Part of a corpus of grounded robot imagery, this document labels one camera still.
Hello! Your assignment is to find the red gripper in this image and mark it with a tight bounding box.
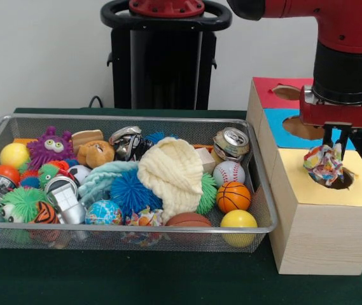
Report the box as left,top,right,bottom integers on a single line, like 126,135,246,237
298,85,362,163

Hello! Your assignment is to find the colourful patterned cloth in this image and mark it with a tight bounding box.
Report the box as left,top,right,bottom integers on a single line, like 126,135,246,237
302,142,345,187

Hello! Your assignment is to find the cream fleece cloth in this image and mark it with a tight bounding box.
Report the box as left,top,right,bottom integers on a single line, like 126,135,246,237
137,136,204,222

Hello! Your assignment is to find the crushed black red can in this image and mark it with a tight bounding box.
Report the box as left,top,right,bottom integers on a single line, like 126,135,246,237
134,135,155,159

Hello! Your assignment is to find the wooden box with three holes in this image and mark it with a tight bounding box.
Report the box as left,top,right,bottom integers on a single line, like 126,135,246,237
246,76,362,276

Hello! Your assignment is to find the orange basketball toy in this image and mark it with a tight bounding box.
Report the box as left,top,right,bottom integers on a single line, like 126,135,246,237
216,180,252,214

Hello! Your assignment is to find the yellow foam ball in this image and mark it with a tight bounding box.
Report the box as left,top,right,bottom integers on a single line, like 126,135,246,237
220,209,258,248

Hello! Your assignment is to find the green spiky ball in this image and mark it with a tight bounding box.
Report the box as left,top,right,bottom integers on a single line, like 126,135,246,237
195,173,218,215

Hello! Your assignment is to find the brown football toy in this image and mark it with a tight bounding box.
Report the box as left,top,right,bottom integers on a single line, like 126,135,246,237
166,212,212,227

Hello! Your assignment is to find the crushed silver can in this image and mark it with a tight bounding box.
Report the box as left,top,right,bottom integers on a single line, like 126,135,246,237
109,125,144,161

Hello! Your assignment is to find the large blue spiky ball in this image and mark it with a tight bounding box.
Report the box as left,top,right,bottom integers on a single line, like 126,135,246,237
109,170,163,220

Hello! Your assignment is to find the purple spiky monster toy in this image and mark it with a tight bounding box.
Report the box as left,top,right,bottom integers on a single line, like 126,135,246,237
26,125,75,171

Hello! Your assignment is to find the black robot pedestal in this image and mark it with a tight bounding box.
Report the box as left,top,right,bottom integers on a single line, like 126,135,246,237
100,0,233,111

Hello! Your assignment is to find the wire mesh bin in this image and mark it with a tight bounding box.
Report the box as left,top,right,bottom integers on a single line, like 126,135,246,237
0,113,279,254

